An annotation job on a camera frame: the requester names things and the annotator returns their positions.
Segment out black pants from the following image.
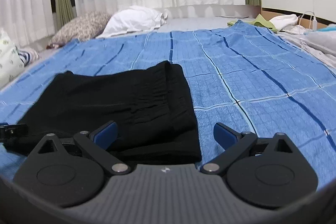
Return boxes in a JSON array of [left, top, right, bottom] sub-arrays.
[[4, 61, 202, 165]]

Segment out white green floral pillow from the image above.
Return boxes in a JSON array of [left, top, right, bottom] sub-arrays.
[[0, 28, 25, 88]]

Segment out blue plaid blanket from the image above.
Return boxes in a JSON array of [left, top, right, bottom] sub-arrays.
[[1, 22, 335, 186]]

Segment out striped cloth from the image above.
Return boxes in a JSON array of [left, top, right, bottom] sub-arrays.
[[17, 47, 40, 67]]

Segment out floral patterned pillow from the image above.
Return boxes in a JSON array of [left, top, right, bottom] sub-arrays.
[[47, 11, 112, 49]]

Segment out green cloth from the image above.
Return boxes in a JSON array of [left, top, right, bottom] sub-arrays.
[[227, 14, 278, 34]]

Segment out light grey quilt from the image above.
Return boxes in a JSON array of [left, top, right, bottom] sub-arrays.
[[278, 32, 336, 68]]

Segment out white folded cloth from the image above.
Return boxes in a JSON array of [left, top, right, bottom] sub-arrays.
[[269, 14, 298, 31]]

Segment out grey bagged bedding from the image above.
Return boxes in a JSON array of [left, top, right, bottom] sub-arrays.
[[304, 25, 336, 56]]

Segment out wooden bed frame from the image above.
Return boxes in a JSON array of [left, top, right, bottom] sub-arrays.
[[260, 7, 336, 30]]

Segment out white charger cable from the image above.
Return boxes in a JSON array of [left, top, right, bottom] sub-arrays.
[[297, 0, 320, 32]]

